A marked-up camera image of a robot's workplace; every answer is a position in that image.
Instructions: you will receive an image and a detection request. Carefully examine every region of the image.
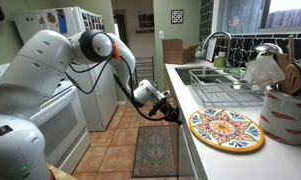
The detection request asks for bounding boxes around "cardboard box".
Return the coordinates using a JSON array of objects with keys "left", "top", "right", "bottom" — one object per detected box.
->
[{"left": 162, "top": 39, "right": 199, "bottom": 64}]

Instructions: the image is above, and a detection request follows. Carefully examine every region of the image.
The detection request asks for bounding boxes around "patterned wall picture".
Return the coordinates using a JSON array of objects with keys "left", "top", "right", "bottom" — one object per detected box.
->
[{"left": 171, "top": 9, "right": 184, "bottom": 24}]

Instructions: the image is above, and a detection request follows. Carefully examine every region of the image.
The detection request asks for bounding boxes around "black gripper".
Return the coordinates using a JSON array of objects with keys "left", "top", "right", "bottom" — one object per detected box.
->
[{"left": 148, "top": 98, "right": 182, "bottom": 125}]

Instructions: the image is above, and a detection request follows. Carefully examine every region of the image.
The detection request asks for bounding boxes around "wire dish drying rack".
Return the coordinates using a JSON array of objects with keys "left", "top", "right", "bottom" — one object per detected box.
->
[{"left": 190, "top": 69, "right": 265, "bottom": 107}]

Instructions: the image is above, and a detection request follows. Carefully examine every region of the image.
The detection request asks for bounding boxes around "white red utensil crock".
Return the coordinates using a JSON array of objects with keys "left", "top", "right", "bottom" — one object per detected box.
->
[{"left": 259, "top": 88, "right": 301, "bottom": 145}]

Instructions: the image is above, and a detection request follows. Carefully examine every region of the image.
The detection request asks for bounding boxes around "white kitchen stove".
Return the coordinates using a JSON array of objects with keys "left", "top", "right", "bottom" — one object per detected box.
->
[{"left": 0, "top": 64, "right": 86, "bottom": 180}]

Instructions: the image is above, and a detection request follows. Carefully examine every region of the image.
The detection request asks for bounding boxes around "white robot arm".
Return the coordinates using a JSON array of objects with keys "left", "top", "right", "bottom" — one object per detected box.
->
[{"left": 0, "top": 29, "right": 180, "bottom": 180}]

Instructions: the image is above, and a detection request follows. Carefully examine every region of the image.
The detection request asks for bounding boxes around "wooden slotted spatula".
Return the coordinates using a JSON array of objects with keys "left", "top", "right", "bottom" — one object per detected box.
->
[{"left": 285, "top": 64, "right": 301, "bottom": 95}]

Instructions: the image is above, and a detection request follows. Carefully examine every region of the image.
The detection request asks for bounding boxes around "white refrigerator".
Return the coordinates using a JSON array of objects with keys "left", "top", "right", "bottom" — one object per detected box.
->
[{"left": 14, "top": 7, "right": 118, "bottom": 132}]

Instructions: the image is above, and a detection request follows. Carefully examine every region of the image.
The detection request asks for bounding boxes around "metal ladle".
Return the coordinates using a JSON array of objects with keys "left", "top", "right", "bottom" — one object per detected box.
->
[{"left": 254, "top": 43, "right": 283, "bottom": 55}]

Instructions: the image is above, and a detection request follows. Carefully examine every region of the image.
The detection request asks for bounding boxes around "chrome kitchen faucet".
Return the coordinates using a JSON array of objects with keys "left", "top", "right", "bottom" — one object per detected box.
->
[{"left": 201, "top": 31, "right": 232, "bottom": 66}]

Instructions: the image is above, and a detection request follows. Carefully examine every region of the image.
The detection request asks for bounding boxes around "patterned floor rug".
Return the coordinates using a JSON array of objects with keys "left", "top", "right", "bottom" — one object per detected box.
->
[{"left": 132, "top": 125, "right": 177, "bottom": 178}]

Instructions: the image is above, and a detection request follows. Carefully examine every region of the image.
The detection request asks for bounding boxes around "green soap bottle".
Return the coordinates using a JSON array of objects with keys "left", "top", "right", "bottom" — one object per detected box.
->
[{"left": 214, "top": 51, "right": 226, "bottom": 68}]

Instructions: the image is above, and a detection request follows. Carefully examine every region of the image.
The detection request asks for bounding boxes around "steel kitchen sink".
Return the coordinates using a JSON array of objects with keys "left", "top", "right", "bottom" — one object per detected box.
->
[{"left": 176, "top": 67, "right": 235, "bottom": 85}]

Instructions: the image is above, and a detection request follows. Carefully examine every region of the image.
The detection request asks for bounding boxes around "black wire shelf rack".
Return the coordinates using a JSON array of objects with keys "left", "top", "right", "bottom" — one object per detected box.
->
[{"left": 135, "top": 57, "right": 155, "bottom": 83}]

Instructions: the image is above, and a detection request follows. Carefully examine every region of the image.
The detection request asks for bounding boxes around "colourful painted round trivet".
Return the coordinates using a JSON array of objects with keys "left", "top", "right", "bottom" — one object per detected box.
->
[{"left": 188, "top": 108, "right": 265, "bottom": 153}]

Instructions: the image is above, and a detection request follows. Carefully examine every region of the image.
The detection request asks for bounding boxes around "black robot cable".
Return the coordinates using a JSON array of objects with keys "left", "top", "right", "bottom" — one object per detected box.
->
[{"left": 64, "top": 54, "right": 173, "bottom": 122}]

